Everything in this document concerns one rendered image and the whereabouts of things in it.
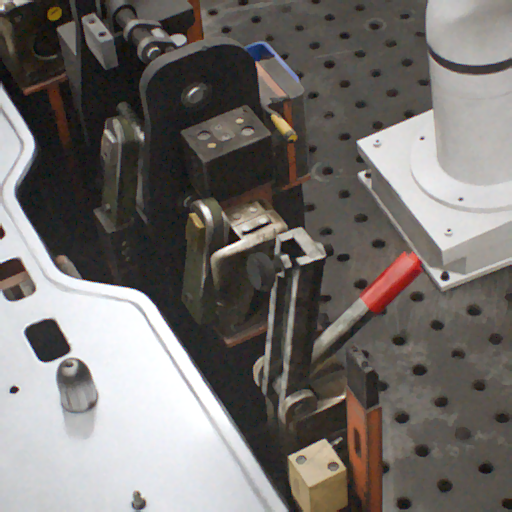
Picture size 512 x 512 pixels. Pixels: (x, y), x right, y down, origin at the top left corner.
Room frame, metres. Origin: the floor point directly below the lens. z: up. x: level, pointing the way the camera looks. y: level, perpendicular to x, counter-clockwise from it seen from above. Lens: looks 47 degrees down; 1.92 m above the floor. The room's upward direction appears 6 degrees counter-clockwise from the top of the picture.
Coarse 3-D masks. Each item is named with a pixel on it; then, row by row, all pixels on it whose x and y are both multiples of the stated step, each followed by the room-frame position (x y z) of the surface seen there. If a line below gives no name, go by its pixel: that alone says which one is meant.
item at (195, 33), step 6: (192, 0) 1.34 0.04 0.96; (198, 0) 1.34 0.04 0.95; (192, 6) 1.34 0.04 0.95; (198, 6) 1.34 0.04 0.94; (198, 12) 1.34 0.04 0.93; (198, 18) 1.34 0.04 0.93; (198, 24) 1.34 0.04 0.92; (192, 30) 1.34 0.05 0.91; (198, 30) 1.34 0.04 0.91; (192, 36) 1.34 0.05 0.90; (198, 36) 1.34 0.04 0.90; (192, 42) 1.34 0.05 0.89
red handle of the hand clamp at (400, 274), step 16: (400, 256) 0.71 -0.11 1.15; (416, 256) 0.70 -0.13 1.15; (384, 272) 0.70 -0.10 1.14; (400, 272) 0.69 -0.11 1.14; (416, 272) 0.69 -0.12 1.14; (368, 288) 0.69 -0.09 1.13; (384, 288) 0.69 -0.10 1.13; (400, 288) 0.69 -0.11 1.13; (352, 304) 0.69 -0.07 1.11; (368, 304) 0.68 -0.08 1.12; (384, 304) 0.68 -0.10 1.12; (336, 320) 0.68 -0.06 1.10; (352, 320) 0.68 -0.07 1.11; (368, 320) 0.68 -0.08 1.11; (320, 336) 0.68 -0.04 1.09; (336, 336) 0.67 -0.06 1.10; (320, 352) 0.66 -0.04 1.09; (272, 384) 0.66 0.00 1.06
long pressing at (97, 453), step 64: (0, 128) 1.09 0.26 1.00; (0, 192) 0.99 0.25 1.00; (0, 256) 0.90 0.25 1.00; (0, 320) 0.82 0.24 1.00; (64, 320) 0.81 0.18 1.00; (128, 320) 0.80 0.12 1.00; (0, 384) 0.74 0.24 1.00; (128, 384) 0.72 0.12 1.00; (192, 384) 0.71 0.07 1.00; (0, 448) 0.67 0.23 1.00; (64, 448) 0.66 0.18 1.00; (128, 448) 0.66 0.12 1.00; (192, 448) 0.65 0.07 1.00
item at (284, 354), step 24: (288, 240) 0.67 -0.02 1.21; (312, 240) 0.67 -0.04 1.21; (264, 264) 0.65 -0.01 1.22; (288, 264) 0.65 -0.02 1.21; (312, 264) 0.65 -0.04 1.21; (264, 288) 0.64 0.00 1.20; (288, 288) 0.67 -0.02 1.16; (312, 288) 0.65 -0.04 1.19; (288, 312) 0.67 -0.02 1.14; (312, 312) 0.65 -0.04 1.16; (288, 336) 0.64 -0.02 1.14; (312, 336) 0.65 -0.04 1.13; (264, 360) 0.67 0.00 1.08; (288, 360) 0.64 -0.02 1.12; (264, 384) 0.66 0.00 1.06; (288, 384) 0.64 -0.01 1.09
